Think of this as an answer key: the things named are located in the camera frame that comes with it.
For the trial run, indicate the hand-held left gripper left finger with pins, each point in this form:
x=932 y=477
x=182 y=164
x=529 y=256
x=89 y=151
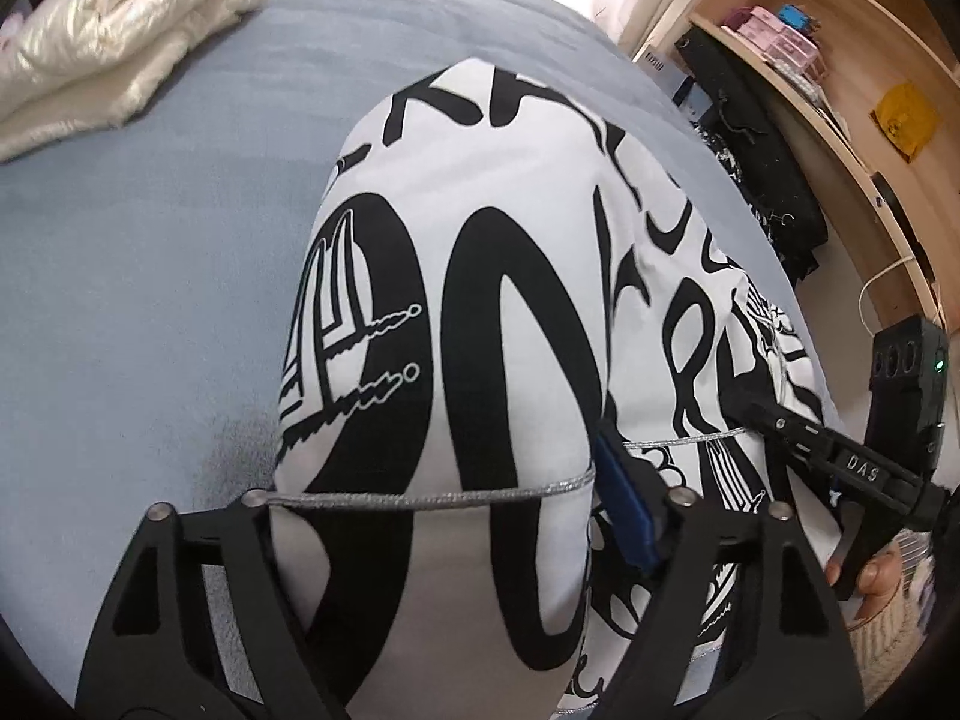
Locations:
x=217 y=521

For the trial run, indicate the person's right hand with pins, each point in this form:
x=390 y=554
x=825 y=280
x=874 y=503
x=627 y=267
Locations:
x=877 y=581

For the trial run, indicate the small blue box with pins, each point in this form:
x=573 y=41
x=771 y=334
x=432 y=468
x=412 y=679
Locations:
x=793 y=16

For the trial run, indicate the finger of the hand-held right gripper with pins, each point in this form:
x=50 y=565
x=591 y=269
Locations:
x=772 y=416

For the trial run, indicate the white printed box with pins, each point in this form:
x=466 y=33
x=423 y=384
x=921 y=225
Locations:
x=664 y=71

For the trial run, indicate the yellow paper sheet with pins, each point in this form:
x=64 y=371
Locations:
x=906 y=120

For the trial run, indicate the stack of pink boxes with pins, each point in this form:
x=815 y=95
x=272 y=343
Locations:
x=780 y=45

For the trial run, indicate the black white patterned hanging garment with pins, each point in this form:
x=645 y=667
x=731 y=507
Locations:
x=757 y=165

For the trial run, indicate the black flat device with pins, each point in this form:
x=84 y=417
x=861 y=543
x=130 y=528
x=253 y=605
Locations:
x=904 y=229

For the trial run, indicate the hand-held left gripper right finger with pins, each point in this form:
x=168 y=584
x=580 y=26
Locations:
x=630 y=510

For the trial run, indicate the person's right forearm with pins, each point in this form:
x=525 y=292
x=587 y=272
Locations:
x=892 y=649

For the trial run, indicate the bed with blue sheet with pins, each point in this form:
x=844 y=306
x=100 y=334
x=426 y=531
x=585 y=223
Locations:
x=187 y=277

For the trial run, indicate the black white printed hooded jacket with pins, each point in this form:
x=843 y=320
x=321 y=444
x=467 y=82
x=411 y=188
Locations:
x=487 y=277

